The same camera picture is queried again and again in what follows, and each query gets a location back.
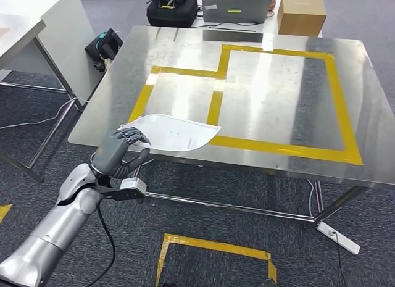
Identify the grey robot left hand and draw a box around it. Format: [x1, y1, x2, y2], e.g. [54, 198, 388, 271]
[91, 127, 152, 180]

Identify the white curved plastic panel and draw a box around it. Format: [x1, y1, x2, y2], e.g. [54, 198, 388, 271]
[119, 113, 222, 152]

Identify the stainless steel workbench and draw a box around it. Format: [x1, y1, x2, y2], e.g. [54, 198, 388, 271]
[67, 25, 395, 231]

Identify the black bag teal trim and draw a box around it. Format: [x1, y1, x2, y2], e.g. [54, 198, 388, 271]
[85, 28, 124, 72]

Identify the white panel desk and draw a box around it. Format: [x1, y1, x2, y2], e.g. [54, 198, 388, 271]
[0, 0, 106, 110]

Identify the black carry case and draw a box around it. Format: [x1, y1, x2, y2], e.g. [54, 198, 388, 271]
[146, 0, 199, 28]

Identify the yellow floor tape square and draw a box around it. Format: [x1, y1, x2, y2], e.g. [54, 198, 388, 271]
[156, 233, 278, 287]

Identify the grey laptop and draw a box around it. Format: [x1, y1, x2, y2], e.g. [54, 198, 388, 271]
[201, 0, 275, 24]

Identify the brown cardboard box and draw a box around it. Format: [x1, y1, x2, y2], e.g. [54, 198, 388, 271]
[276, 0, 327, 37]

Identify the white power strip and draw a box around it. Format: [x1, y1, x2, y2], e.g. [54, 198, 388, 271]
[316, 222, 360, 256]

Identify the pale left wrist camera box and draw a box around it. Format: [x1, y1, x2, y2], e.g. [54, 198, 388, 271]
[120, 177, 147, 196]

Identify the black camera bracket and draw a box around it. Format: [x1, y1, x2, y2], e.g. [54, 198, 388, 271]
[95, 183, 146, 203]

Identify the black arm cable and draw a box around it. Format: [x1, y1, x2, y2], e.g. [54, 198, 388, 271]
[86, 201, 116, 287]

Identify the white floor cable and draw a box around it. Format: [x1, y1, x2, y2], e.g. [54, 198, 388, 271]
[307, 178, 323, 218]
[0, 98, 88, 131]

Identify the black power cable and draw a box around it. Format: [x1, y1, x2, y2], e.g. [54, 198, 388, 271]
[332, 231, 350, 287]

